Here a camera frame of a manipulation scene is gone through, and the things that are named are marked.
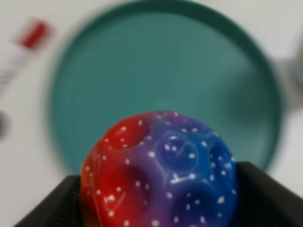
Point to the teal round plate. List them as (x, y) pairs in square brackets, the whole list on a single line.
[(165, 55)]

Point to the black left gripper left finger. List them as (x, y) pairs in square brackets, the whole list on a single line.
[(60, 208)]

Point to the red blue dimpled ball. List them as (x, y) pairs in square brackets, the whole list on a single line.
[(159, 169)]

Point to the red whiteboard marker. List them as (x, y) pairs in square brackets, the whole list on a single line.
[(16, 54)]

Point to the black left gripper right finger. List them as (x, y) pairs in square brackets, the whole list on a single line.
[(264, 202)]

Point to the white bottle blue cap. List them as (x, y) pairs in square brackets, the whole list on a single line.
[(292, 76)]

